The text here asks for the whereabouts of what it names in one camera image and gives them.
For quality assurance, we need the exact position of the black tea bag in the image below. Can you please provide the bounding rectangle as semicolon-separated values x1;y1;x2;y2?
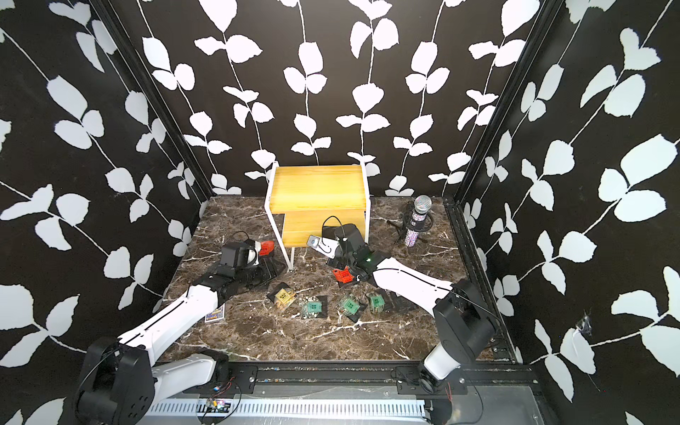
333;267;356;287

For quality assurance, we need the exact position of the red tea bag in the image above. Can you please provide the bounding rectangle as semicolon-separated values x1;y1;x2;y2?
259;241;276;257

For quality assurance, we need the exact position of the yellow label tea bag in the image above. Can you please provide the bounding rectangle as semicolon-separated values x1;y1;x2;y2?
267;283;297;311

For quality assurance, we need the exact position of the green label tea bag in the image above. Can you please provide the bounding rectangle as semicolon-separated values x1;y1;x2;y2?
338;295;367;323

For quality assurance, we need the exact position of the small green tea bag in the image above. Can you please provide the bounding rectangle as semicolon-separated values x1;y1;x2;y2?
367;291;386;315

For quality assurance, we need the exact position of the teal floral tea bag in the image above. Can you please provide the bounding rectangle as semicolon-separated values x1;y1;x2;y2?
300;295;329;320

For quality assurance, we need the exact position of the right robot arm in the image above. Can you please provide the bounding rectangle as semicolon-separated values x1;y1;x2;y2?
307;224;499;386

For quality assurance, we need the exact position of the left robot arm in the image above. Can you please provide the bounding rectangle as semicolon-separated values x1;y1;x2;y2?
72;239;285;424

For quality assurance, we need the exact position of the wooden two-tier metal shelf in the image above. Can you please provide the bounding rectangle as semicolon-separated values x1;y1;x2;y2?
265;163;371;269

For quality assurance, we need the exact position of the colourful card on floor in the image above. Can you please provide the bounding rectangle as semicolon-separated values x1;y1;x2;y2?
205;305;225;323

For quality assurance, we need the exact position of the purple glitter microphone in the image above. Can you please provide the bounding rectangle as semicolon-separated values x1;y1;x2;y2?
404;195;433;248

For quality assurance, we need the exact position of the small green circuit board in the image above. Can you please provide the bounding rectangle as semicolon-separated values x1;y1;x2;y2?
205;398;232;415

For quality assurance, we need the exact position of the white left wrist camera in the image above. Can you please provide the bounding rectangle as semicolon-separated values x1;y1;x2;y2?
245;239;261;267

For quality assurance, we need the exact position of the white slotted cable duct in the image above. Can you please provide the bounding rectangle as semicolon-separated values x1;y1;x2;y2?
145;398;428;421

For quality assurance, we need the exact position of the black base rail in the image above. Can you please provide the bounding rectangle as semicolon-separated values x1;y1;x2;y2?
105;360;543;398

